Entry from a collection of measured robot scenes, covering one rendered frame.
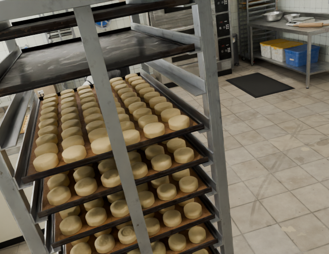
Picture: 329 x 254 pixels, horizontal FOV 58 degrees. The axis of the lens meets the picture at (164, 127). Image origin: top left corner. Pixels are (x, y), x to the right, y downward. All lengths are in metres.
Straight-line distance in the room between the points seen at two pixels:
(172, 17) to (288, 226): 4.11
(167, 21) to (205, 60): 5.03
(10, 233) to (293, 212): 2.36
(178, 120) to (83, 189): 0.27
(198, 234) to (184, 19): 5.07
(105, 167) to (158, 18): 4.94
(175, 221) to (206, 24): 0.50
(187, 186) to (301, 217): 1.96
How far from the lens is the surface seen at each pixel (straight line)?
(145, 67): 1.23
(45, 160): 0.68
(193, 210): 0.84
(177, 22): 5.70
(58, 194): 0.72
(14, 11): 0.56
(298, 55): 5.52
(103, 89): 0.59
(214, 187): 0.79
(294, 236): 2.52
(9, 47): 1.19
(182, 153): 0.74
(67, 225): 0.77
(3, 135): 0.66
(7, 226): 2.93
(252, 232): 2.52
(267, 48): 6.24
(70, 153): 0.66
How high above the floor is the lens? 1.80
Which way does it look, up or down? 25 degrees down
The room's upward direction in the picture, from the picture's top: 10 degrees counter-clockwise
